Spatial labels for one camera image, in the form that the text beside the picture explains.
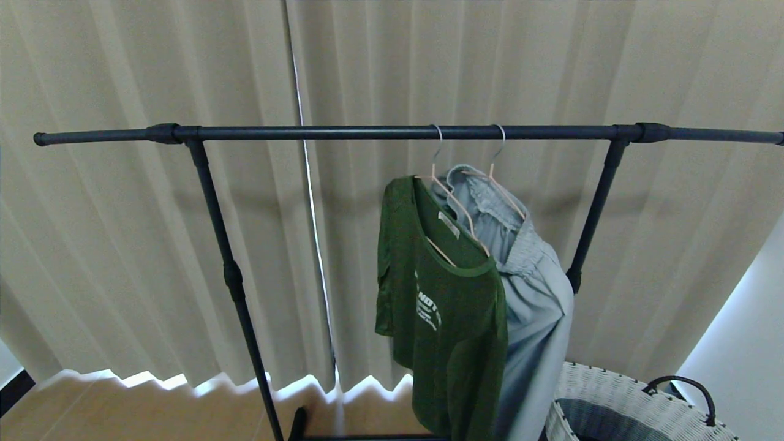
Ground pink clothes hanger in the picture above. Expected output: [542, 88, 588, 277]
[459, 124, 528, 223]
[413, 124, 492, 268]

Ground green shirt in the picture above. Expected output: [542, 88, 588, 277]
[374, 176, 510, 441]

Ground pale grey shorts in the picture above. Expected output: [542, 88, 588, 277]
[431, 164, 576, 441]

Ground black clothes rack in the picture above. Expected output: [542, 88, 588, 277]
[33, 122, 784, 441]

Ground white laundry basket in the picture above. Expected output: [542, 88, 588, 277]
[543, 361, 741, 441]

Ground beige curtain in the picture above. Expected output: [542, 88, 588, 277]
[0, 0, 784, 393]

